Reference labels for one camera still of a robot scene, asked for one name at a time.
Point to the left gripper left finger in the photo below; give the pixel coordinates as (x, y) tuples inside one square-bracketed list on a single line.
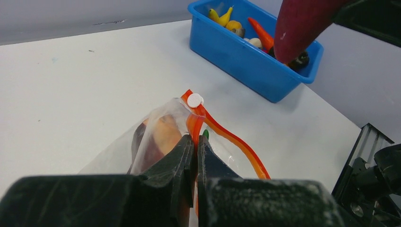
[(161, 196)]

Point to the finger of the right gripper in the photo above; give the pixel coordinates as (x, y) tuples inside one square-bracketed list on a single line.
[(380, 19)]

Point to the yellow toy banana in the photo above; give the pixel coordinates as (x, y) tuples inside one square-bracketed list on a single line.
[(221, 20)]

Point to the purple toy sweet potato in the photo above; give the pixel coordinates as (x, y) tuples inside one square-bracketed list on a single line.
[(299, 23)]

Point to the green toy bean pod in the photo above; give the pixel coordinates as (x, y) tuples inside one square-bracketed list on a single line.
[(206, 134)]

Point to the blue plastic bin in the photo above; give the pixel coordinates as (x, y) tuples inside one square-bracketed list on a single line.
[(241, 60)]

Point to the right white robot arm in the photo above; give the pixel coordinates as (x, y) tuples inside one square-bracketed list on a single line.
[(372, 172)]

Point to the clear zip top bag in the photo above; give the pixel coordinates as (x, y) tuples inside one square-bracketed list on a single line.
[(192, 119)]

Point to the white toy mushroom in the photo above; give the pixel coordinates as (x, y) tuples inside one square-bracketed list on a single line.
[(256, 42)]

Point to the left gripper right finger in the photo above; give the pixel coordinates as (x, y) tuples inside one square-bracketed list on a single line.
[(227, 200)]

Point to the orange toy carrot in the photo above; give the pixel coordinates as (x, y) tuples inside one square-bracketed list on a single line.
[(266, 39)]

